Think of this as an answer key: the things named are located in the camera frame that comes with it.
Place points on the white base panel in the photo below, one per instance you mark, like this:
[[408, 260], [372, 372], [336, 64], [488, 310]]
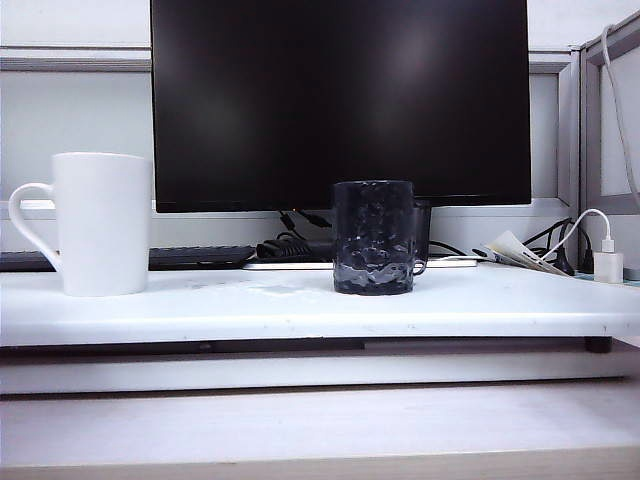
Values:
[[300, 372]]

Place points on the black keyboard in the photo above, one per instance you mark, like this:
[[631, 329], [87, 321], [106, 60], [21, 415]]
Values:
[[200, 256]]

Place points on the white USB charger block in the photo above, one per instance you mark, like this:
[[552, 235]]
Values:
[[609, 267]]

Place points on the black AOC monitor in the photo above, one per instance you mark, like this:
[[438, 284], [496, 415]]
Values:
[[300, 100]]

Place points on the black power adapter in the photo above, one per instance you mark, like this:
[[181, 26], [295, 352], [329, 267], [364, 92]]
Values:
[[280, 248]]

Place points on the grey partition frame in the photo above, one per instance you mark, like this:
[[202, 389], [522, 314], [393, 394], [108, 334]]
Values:
[[590, 150]]

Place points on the folded paper booklet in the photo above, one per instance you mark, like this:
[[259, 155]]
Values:
[[510, 247]]

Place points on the white ceramic mug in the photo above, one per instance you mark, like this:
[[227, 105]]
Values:
[[100, 225]]

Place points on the white raised desk board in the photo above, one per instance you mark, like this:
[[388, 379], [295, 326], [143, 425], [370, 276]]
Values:
[[350, 310]]

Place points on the black textured cup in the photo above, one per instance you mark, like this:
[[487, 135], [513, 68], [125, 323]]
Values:
[[372, 240]]

